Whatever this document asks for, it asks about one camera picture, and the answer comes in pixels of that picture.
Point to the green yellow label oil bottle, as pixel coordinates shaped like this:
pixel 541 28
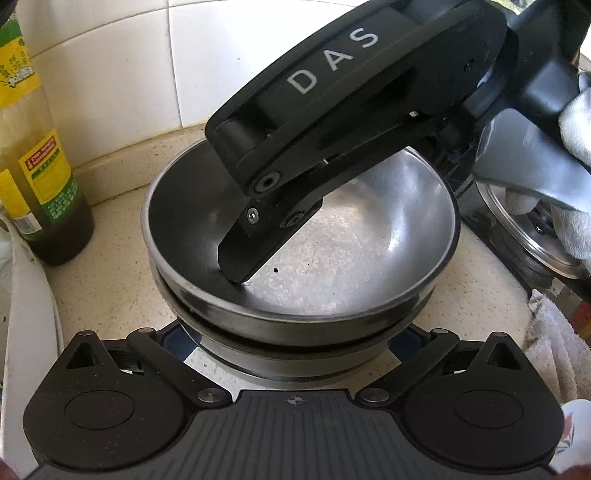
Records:
pixel 41 184

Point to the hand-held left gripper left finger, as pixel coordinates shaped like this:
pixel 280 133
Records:
pixel 173 341

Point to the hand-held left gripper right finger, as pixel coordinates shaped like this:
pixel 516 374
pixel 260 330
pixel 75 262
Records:
pixel 413 341

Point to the black gas stove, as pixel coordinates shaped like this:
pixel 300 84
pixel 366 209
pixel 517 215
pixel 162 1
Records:
pixel 512 272

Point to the stainless steel bowl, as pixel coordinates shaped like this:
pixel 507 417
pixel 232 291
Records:
pixel 286 367
pixel 346 258
pixel 286 337

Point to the white floral plate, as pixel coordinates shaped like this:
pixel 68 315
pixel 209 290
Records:
pixel 569 424

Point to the person's right hand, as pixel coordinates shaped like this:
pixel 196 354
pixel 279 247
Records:
pixel 577 230

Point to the white towel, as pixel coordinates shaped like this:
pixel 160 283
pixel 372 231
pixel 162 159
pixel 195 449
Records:
pixel 554 346

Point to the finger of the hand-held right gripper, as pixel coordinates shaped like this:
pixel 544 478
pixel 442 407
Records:
pixel 258 244

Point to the steel pot lid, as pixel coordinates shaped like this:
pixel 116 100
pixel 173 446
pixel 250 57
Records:
pixel 521 240

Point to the white round tray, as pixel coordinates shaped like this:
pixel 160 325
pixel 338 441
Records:
pixel 32 323

